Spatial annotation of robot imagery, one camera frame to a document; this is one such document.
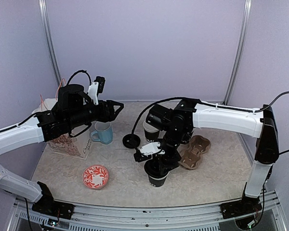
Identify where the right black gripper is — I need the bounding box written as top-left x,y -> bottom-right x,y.
153,126 -> 187,175

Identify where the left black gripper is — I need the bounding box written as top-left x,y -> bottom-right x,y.
66,99 -> 124,129

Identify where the black plastic cup lid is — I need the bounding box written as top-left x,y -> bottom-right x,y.
144,159 -> 169,179

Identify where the black paper coffee cup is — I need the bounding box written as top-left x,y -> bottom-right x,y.
148,173 -> 169,187

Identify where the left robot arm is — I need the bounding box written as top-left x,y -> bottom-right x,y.
0,82 -> 124,214

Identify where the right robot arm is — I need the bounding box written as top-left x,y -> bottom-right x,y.
140,98 -> 279,214

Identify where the brown pulp cup carrier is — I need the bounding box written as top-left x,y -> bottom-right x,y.
178,135 -> 211,170

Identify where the light blue mug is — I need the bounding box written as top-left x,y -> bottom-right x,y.
91,122 -> 113,145

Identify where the cream bear paper bag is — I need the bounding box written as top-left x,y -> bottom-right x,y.
31,97 -> 94,161

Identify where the red patterned bowl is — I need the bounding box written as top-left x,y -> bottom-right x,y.
82,165 -> 109,190

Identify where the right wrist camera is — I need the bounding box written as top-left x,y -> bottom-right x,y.
133,142 -> 165,163

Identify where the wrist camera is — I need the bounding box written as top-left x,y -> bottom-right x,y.
87,76 -> 105,105
133,142 -> 165,163

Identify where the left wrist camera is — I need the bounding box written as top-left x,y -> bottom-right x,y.
87,76 -> 105,105

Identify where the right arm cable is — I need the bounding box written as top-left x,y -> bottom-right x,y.
130,90 -> 289,156

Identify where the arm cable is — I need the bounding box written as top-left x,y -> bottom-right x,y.
66,70 -> 92,86
130,90 -> 289,156

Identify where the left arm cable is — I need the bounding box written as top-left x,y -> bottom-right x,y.
66,70 -> 92,86

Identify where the aluminium front rail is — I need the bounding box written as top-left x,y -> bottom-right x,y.
5,192 -> 289,231

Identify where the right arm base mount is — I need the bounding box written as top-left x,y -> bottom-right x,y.
220,194 -> 262,219

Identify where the left aluminium post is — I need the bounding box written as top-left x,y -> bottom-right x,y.
39,0 -> 62,86

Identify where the aluminium post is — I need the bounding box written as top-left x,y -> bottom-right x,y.
223,0 -> 252,105
39,0 -> 62,86

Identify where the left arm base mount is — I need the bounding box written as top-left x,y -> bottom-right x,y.
32,181 -> 74,220

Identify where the right aluminium post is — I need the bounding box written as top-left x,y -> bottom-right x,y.
223,0 -> 252,105

